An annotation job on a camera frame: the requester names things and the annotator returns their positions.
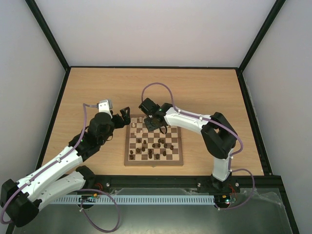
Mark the black king piece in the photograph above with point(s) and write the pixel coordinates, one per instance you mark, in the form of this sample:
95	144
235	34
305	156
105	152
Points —
150	154

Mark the wooden chess board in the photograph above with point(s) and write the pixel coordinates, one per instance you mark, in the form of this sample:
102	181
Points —
166	145

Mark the black aluminium frame rail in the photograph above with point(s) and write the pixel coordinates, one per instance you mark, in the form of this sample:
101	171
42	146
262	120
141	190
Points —
203	184

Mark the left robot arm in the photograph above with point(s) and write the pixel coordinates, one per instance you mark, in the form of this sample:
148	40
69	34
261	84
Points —
24	199

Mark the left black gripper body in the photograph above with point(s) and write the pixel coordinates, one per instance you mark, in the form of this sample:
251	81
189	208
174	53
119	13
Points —
120	123

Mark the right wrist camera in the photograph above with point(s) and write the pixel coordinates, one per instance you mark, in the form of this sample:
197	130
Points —
148	107

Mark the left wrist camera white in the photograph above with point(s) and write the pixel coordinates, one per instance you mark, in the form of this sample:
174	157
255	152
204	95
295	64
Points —
105	106

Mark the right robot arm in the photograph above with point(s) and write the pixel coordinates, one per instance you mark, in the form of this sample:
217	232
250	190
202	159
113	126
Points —
219	137

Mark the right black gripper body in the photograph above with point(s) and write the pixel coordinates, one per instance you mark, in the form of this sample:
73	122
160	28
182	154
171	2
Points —
151	122

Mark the light blue cable duct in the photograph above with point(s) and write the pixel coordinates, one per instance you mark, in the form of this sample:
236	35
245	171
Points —
138	200

